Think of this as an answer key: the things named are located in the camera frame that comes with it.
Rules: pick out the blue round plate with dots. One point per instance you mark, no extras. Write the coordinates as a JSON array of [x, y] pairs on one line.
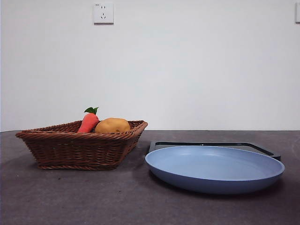
[[211, 173]]

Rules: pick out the brown potato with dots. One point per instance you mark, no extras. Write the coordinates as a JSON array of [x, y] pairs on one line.
[[112, 126]]

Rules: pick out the orange toy carrot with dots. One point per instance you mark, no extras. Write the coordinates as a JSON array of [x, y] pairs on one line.
[[87, 123]]

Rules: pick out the brown wicker basket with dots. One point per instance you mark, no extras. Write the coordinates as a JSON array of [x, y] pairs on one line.
[[75, 150]]

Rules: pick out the black flat tray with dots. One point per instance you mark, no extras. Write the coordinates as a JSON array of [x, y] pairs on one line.
[[262, 148]]

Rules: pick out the white wall socket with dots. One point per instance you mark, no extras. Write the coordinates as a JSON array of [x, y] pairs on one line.
[[103, 13]]

